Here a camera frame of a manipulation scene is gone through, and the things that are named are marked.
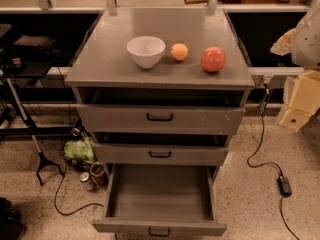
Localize black power cable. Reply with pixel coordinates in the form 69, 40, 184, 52
246, 87, 301, 240

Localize red apple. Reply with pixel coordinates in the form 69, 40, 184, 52
201, 47, 226, 72

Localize black side shelf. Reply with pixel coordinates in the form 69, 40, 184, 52
0, 24, 60, 79

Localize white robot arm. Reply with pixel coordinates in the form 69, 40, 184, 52
270, 0, 320, 132

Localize grey top drawer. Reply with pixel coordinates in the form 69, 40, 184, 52
77, 104, 244, 135

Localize black reacher grabber tool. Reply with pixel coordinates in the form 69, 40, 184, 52
0, 77, 64, 185

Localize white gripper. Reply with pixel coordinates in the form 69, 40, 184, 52
270, 28, 320, 132

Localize black power adapter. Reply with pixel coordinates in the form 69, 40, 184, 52
278, 176, 292, 196

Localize silver soda can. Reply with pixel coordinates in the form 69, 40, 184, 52
79, 172, 94, 191

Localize grey drawer cabinet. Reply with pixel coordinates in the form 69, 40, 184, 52
65, 6, 256, 182

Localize white ceramic bowl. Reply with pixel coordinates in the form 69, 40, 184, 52
127, 36, 166, 68

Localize black floor cable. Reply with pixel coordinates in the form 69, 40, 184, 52
53, 163, 105, 217

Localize grey middle drawer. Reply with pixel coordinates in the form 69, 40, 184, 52
95, 143, 228, 166

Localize wooden stick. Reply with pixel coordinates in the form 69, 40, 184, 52
184, 0, 223, 5

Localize brown tin can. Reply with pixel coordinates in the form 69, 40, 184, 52
90, 162, 108, 187

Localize grey open bottom drawer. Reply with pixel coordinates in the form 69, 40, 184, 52
92, 164, 227, 237

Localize green chip bag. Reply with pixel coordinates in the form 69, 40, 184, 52
64, 137, 97, 164

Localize small orange fruit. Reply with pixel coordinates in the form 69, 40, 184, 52
170, 43, 188, 61

